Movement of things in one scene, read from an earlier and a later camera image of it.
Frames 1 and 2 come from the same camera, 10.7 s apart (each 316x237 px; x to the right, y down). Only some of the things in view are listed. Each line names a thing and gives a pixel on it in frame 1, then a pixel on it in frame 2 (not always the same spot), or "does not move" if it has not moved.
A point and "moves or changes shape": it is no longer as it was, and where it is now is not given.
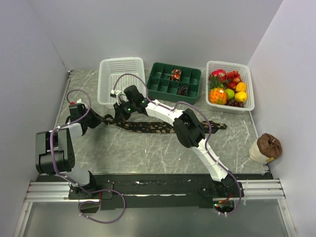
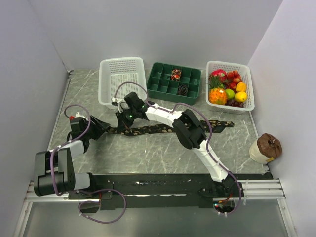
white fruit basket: (244, 72) does not move
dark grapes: (231, 101) does not move
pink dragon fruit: (220, 73) does not move
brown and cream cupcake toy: (265, 146) does not move
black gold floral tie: (209, 126) moves or changes shape
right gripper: (120, 116) -> (122, 121)
